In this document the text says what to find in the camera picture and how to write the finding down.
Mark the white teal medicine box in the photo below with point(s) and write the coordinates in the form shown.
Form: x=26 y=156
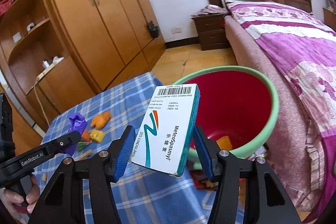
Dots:
x=163 y=139

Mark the far side wooden nightstand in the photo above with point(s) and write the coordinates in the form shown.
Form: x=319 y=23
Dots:
x=329 y=18

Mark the blue plaid tablecloth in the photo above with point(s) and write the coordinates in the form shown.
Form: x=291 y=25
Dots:
x=141 y=195

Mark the red bucket with green rim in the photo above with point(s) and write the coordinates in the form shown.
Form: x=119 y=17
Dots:
x=238 y=102

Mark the bed with purple floral quilt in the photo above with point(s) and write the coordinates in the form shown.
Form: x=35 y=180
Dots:
x=302 y=48

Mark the green wrapper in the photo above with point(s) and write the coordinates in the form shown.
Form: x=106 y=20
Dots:
x=82 y=144

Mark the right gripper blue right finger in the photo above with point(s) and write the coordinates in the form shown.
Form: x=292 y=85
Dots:
x=207 y=151

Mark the person's left hand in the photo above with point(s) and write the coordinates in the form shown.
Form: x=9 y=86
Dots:
x=10 y=198

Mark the orange foam fruit net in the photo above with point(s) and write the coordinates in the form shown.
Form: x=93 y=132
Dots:
x=100 y=120

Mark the small orange cardboard box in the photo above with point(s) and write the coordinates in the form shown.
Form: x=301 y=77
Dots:
x=85 y=136

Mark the large wooden wardrobe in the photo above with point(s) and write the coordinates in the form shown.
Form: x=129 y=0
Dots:
x=57 y=53

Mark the purple wrapper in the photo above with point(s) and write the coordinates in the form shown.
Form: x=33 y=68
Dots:
x=77 y=123

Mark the dark wooden nightstand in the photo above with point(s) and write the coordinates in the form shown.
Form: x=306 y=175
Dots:
x=211 y=31

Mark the folded cloth on nightstand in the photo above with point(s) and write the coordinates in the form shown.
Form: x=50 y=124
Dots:
x=210 y=10

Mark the red basket on shelf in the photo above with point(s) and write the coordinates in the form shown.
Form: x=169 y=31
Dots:
x=4 y=6

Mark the black bag on wardrobe handle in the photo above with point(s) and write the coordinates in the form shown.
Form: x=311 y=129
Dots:
x=153 y=29

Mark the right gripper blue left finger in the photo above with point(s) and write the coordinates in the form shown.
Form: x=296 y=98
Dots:
x=119 y=153

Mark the peanut shell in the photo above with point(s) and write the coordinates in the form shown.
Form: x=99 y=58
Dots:
x=44 y=177

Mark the yellow foam fruit net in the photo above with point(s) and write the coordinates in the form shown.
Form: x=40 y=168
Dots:
x=96 y=136

